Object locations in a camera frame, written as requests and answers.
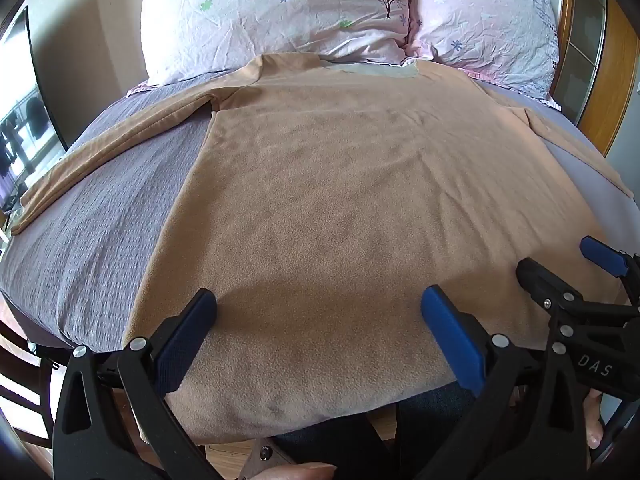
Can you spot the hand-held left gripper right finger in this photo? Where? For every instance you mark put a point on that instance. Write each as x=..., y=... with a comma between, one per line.
x=452, y=335

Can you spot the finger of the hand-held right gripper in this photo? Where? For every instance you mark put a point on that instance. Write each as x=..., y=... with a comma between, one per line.
x=537, y=277
x=602, y=255

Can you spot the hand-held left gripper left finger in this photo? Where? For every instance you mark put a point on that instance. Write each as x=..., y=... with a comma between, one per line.
x=187, y=330

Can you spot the tan fleece long-sleeve shirt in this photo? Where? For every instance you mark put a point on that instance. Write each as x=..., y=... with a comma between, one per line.
x=325, y=185

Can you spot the person's right hand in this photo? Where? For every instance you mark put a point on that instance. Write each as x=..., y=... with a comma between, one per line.
x=594, y=420

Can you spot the person's left hand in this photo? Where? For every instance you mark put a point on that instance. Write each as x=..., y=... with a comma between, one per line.
x=305, y=472

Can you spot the bed with grey-purple sheet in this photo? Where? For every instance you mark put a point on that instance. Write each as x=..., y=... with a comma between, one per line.
x=100, y=235

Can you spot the dark wooden chair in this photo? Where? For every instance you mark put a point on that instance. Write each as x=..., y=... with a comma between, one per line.
x=20, y=365

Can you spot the wooden glass-panel wardrobe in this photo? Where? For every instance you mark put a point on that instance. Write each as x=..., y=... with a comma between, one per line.
x=615, y=80

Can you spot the black flat television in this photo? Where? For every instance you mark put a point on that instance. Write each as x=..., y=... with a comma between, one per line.
x=25, y=130

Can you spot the pink floral pillow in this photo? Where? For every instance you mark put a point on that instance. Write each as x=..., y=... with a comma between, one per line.
x=485, y=25

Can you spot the pink floral pillow tree print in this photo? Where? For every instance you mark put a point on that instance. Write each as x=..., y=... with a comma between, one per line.
x=270, y=10

